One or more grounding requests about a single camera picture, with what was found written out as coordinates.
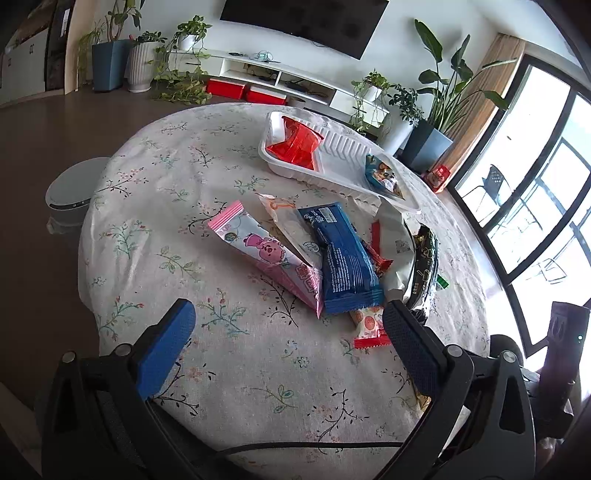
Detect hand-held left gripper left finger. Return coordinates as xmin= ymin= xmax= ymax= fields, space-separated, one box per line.
xmin=41 ymin=299 xmax=197 ymax=480

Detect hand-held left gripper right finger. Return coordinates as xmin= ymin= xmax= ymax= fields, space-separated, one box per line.
xmin=382 ymin=300 xmax=536 ymax=480

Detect black snack packet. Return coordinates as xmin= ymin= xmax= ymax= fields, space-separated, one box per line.
xmin=402 ymin=224 xmax=439 ymax=321

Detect white and red snack bag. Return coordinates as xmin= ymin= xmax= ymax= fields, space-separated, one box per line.
xmin=372 ymin=203 xmax=416 ymax=303

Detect dark blue snack packet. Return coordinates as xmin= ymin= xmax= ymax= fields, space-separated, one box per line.
xmin=297 ymin=202 xmax=385 ymax=316

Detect clear orange-print snack packet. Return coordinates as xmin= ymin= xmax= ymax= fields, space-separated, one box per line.
xmin=256 ymin=193 xmax=324 ymax=269

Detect white plastic tray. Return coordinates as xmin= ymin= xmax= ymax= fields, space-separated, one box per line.
xmin=259 ymin=111 xmax=422 ymax=214

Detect small red-edged biscuit packet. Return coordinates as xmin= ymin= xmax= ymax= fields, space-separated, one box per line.
xmin=349 ymin=307 xmax=392 ymax=352

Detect outdoor metal chair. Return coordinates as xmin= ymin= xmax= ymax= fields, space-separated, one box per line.
xmin=462 ymin=164 xmax=513 ymax=208
xmin=536 ymin=258 xmax=568 ymax=284

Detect small red snack packet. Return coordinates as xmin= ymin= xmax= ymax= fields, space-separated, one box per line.
xmin=362 ymin=220 xmax=394 ymax=278

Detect pink cartoon snack packet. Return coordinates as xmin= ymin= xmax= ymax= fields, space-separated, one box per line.
xmin=208 ymin=200 xmax=325 ymax=319

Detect floral tablecloth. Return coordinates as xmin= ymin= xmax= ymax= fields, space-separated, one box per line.
xmin=78 ymin=102 xmax=490 ymax=480

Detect red gift bag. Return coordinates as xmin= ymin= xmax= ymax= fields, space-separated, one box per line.
xmin=425 ymin=164 xmax=455 ymax=193

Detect blue cartoon snack packet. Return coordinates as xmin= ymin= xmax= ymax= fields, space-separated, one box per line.
xmin=364 ymin=154 xmax=406 ymax=200

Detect large-leaf plant in grey pot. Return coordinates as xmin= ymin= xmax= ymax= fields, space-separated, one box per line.
xmin=402 ymin=18 xmax=518 ymax=174

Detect bushy plant in white pot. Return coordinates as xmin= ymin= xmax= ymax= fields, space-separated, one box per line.
xmin=381 ymin=83 xmax=423 ymax=155

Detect trailing ivy in white pot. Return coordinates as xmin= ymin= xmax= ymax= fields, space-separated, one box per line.
xmin=348 ymin=69 xmax=391 ymax=134

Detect white TV cabinet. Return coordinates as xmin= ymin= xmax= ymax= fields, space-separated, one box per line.
xmin=168 ymin=48 xmax=393 ymax=130

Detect red storage box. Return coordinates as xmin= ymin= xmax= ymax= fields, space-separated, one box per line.
xmin=246 ymin=87 xmax=287 ymax=104
xmin=205 ymin=78 xmax=245 ymax=100

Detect plant in white ribbed pot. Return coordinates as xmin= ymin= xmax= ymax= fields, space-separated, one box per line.
xmin=126 ymin=31 xmax=167 ymax=93

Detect beige curtain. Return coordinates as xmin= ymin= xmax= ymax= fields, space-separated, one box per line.
xmin=445 ymin=32 xmax=527 ymax=174

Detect tall plant in blue pot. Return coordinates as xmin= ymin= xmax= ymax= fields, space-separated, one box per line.
xmin=76 ymin=0 xmax=144 ymax=93

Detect trailing pothos in white pot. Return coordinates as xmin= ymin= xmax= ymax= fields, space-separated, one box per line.
xmin=150 ymin=15 xmax=213 ymax=104

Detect black television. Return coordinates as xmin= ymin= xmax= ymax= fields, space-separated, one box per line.
xmin=220 ymin=0 xmax=390 ymax=60

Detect black window frame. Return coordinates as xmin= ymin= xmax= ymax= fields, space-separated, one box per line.
xmin=448 ymin=0 xmax=591 ymax=356

